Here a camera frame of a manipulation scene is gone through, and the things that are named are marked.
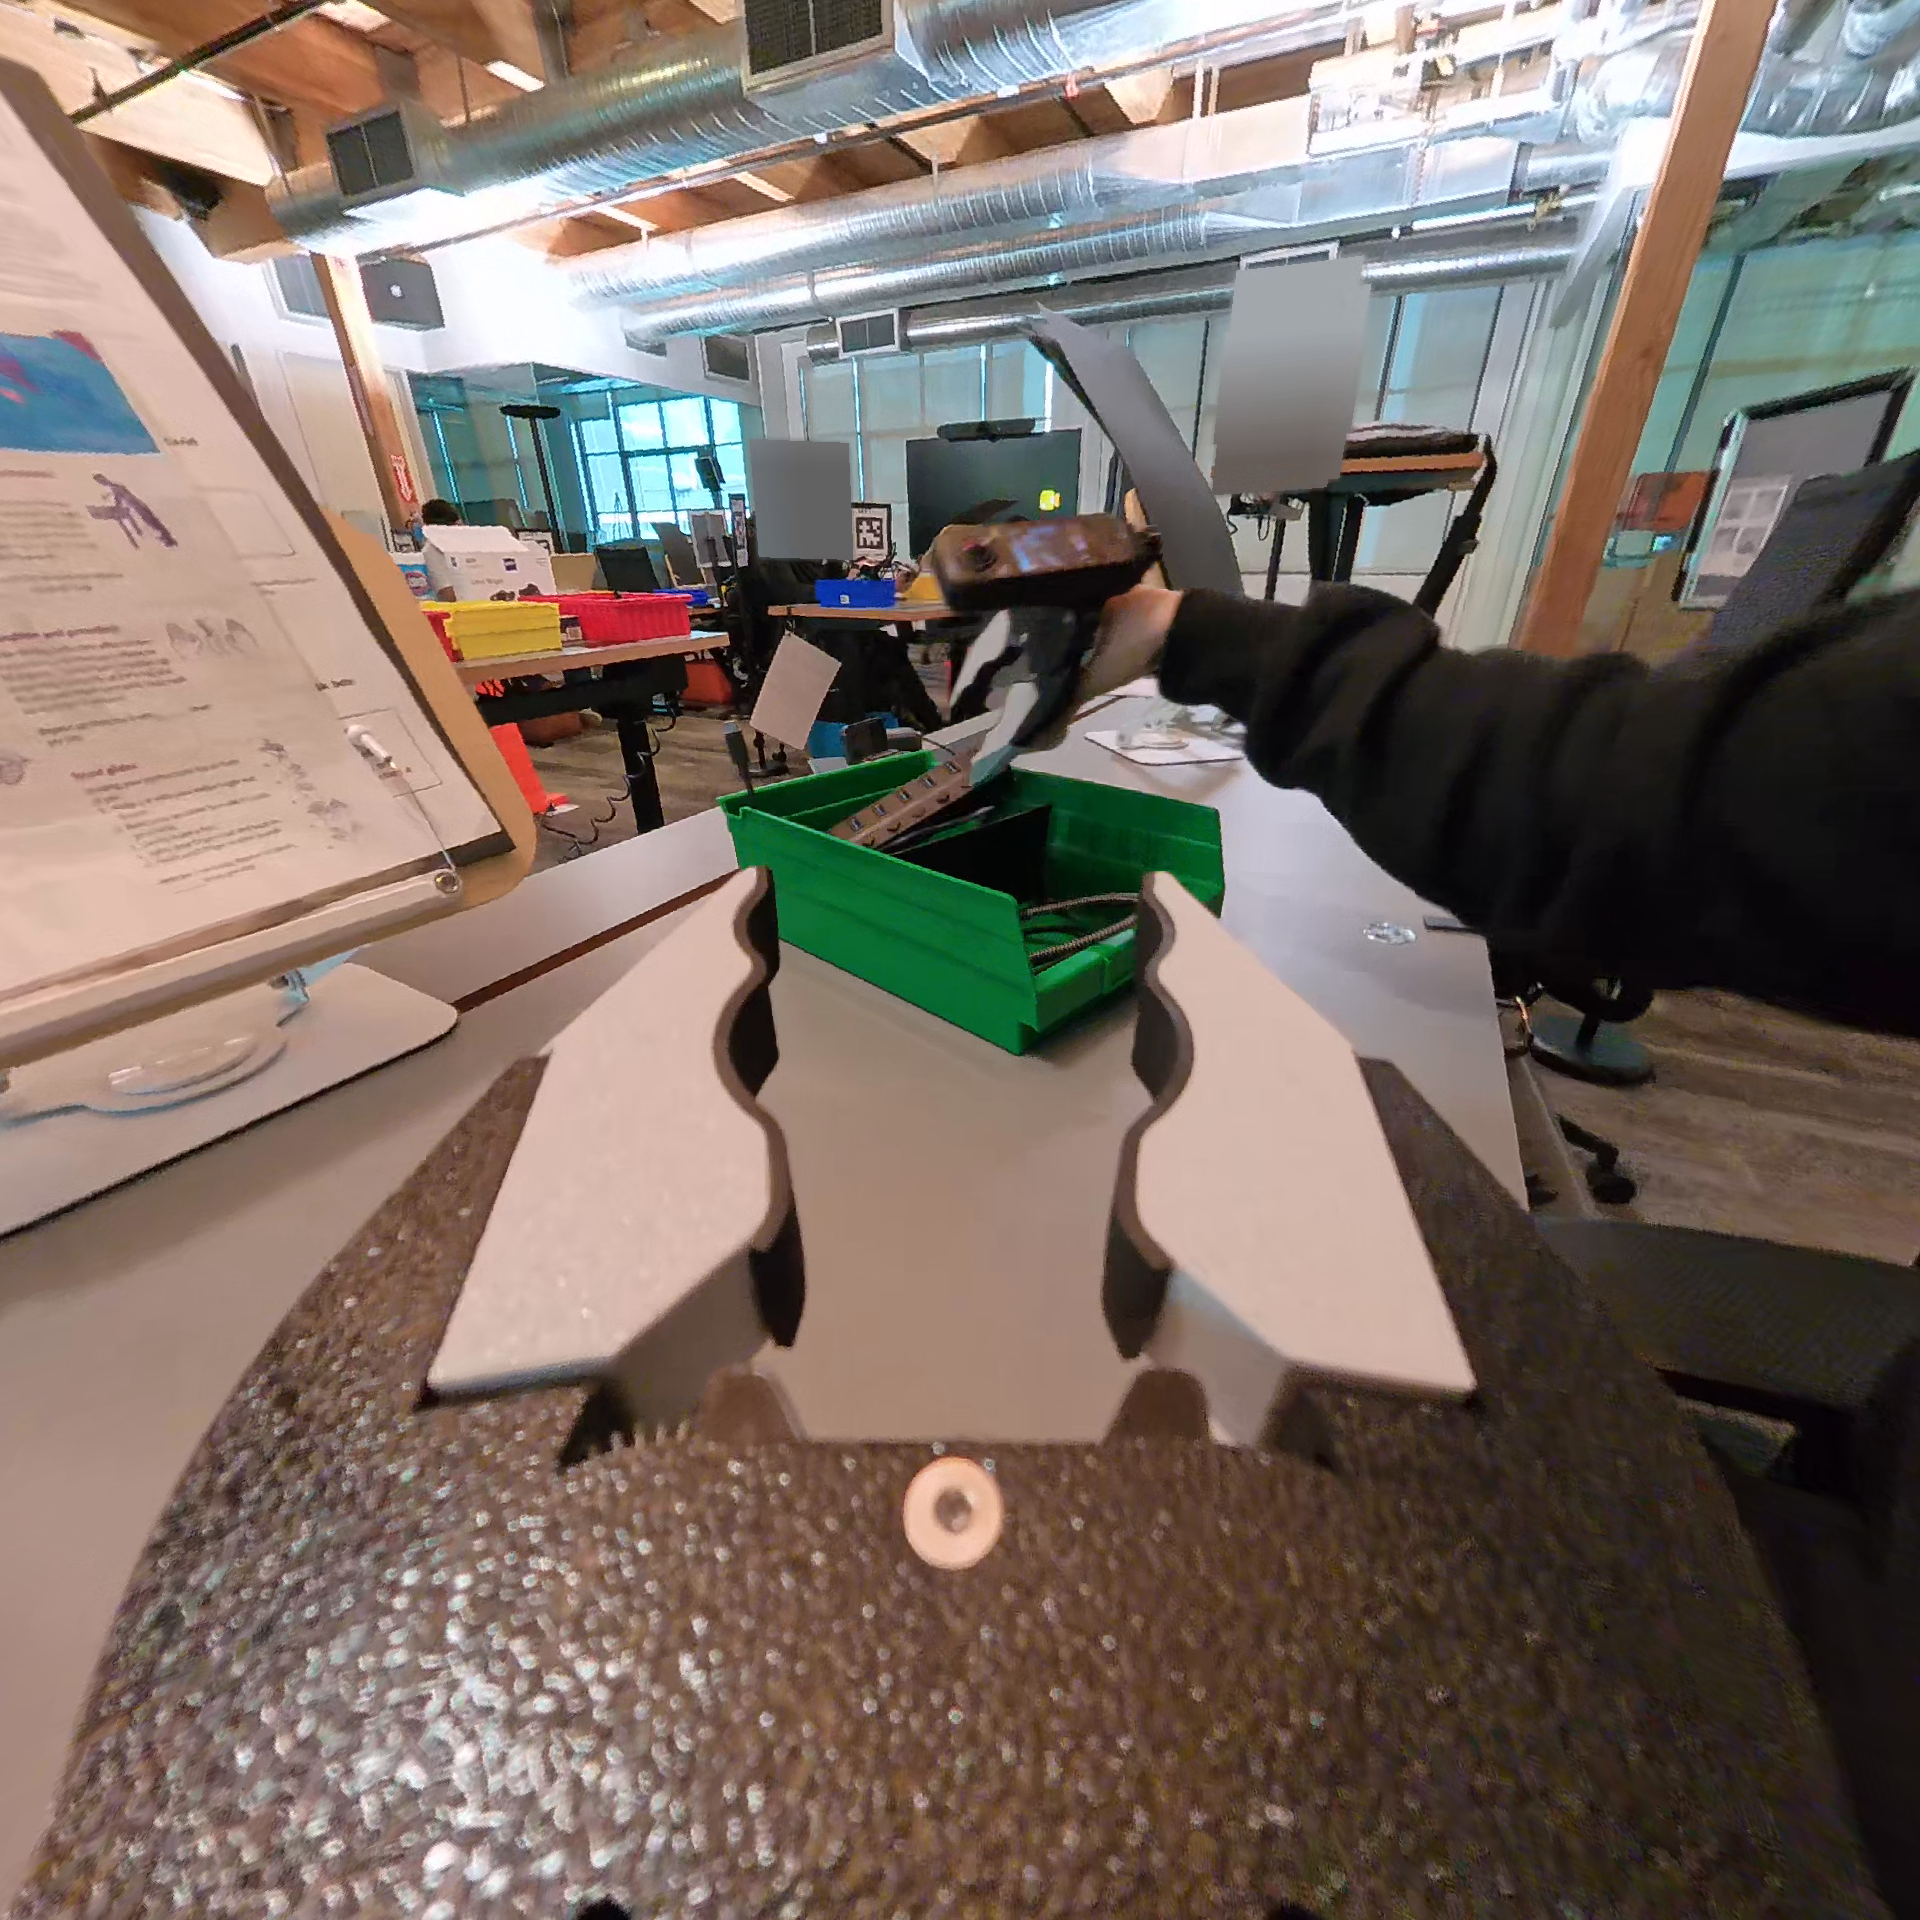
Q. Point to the black and white tag sign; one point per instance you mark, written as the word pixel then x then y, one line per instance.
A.
pixel 870 528

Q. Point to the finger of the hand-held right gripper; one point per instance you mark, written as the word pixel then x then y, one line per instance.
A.
pixel 990 659
pixel 1012 736

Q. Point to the wooden table with black legs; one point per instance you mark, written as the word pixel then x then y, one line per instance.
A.
pixel 600 652

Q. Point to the black monitor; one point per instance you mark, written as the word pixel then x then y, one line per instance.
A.
pixel 975 488

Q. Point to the red plastic bin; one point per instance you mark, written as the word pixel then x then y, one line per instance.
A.
pixel 437 629
pixel 624 613

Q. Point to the black framed screen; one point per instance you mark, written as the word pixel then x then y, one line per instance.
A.
pixel 1785 498

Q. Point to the white flat stand base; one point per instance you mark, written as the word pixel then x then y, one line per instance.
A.
pixel 302 1052

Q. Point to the person's right forearm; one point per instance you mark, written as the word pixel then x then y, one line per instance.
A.
pixel 1575 779

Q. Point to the silver air duct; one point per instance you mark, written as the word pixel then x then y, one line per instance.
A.
pixel 600 134

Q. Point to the green plastic bin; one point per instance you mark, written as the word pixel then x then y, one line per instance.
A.
pixel 902 929

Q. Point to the standing desk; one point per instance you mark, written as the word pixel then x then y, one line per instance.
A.
pixel 1408 451

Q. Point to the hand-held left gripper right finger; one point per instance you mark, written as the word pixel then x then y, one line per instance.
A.
pixel 1289 1200

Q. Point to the black mesh chair seat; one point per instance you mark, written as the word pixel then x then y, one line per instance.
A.
pixel 1726 1320

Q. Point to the black charger device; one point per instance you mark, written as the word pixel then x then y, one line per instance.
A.
pixel 864 737

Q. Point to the black flat panel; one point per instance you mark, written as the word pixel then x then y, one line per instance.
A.
pixel 990 852

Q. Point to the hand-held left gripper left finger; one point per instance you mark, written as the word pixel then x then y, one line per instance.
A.
pixel 600 1200

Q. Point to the grey flat box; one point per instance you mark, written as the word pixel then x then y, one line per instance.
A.
pixel 1160 742

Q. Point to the orange cone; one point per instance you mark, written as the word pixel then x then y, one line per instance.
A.
pixel 515 768

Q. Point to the person's right hand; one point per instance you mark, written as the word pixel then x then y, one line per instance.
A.
pixel 1138 637

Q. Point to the wooden clipboard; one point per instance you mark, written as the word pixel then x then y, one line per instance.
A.
pixel 428 677

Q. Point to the yellow plastic bin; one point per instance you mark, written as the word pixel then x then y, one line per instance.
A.
pixel 503 626

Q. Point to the wooden post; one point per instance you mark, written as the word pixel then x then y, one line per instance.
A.
pixel 367 390
pixel 1643 329

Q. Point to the small blue tray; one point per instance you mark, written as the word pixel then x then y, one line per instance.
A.
pixel 860 595

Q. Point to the white cardboard box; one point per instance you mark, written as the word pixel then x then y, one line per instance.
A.
pixel 486 563

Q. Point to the instruction sheet board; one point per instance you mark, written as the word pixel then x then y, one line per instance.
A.
pixel 150 677

